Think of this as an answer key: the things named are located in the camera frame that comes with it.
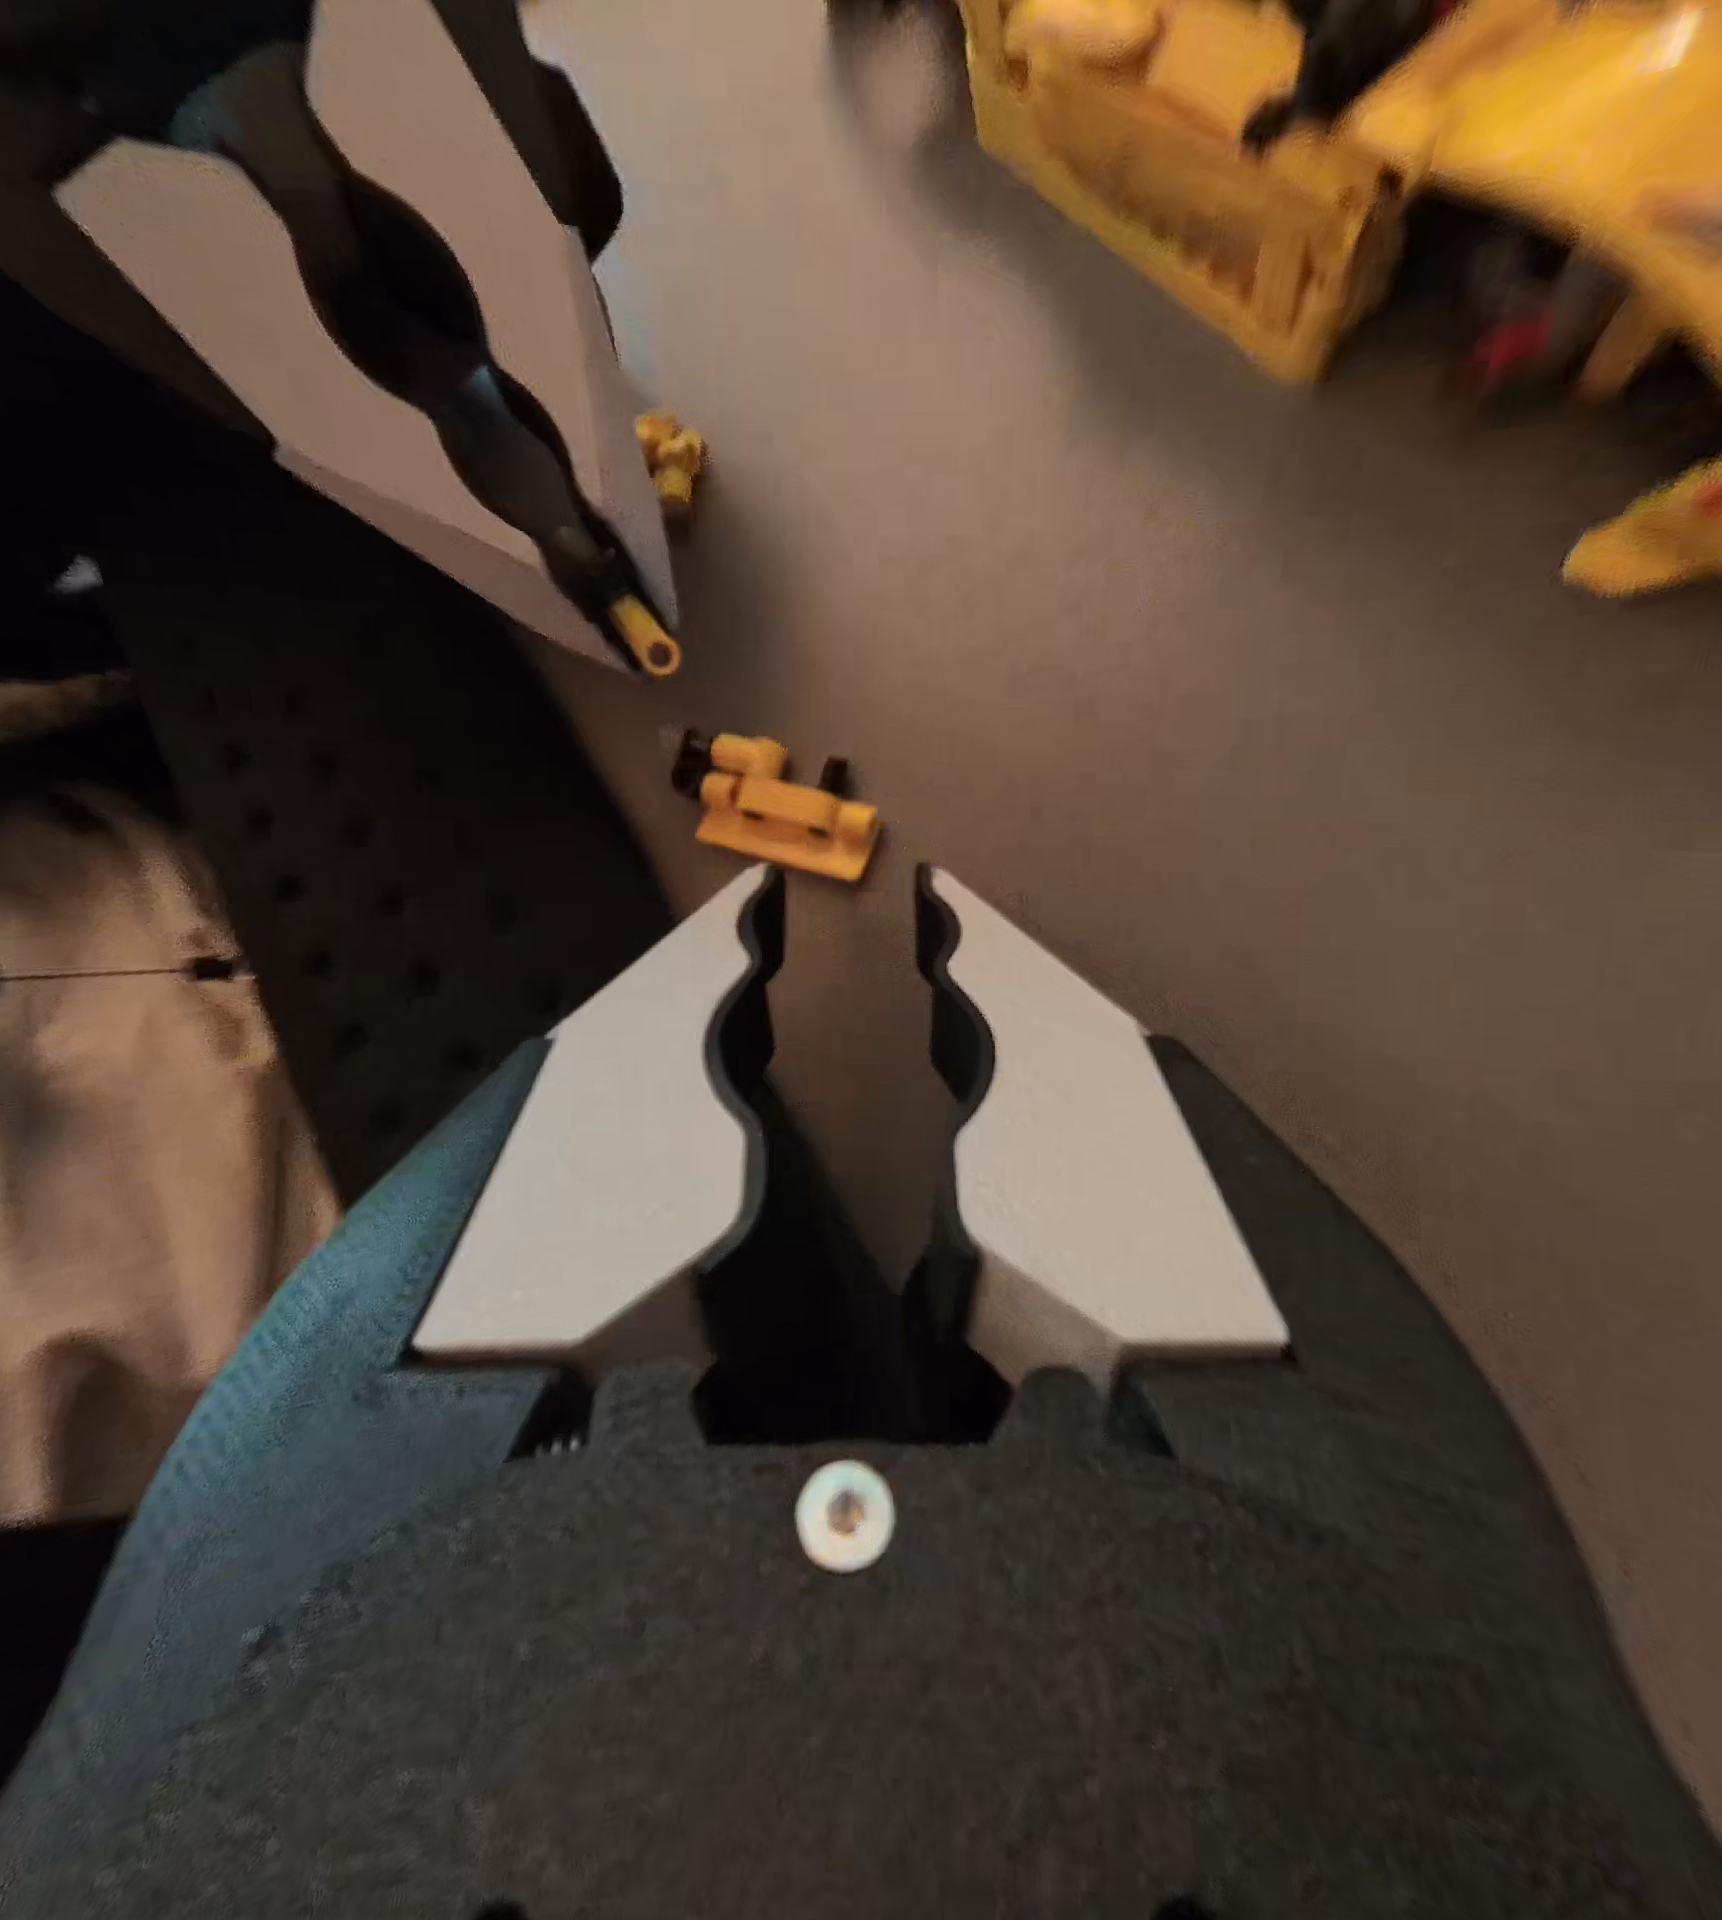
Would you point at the yellow round connector brick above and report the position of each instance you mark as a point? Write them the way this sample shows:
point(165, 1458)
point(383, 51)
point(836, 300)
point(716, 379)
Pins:
point(645, 638)

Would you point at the white sweatshirt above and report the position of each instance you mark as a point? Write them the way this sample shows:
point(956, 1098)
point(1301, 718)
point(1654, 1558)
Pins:
point(81, 1274)

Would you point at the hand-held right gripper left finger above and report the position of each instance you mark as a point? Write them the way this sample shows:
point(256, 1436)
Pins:
point(591, 1185)

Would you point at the grey desk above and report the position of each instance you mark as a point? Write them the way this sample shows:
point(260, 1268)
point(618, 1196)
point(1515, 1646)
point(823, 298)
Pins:
point(1250, 900)

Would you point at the small yellow brick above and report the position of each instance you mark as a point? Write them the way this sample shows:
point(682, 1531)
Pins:
point(668, 459)

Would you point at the black perforated panel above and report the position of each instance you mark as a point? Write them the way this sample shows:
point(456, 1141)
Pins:
point(397, 841)

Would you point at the yellow connector with black pin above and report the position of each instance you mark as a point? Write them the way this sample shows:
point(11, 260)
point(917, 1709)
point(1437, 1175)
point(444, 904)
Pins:
point(740, 754)

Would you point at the yellow toy brick car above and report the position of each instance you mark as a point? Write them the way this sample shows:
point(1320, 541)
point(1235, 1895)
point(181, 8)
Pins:
point(1176, 181)

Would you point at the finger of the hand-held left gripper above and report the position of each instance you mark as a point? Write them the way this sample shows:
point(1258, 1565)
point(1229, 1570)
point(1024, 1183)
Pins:
point(247, 330)
point(501, 225)

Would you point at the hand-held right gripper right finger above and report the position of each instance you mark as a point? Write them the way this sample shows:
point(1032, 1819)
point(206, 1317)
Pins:
point(1101, 1185)

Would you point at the yellow brick beam assembly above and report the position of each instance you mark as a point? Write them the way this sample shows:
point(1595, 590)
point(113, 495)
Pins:
point(787, 833)

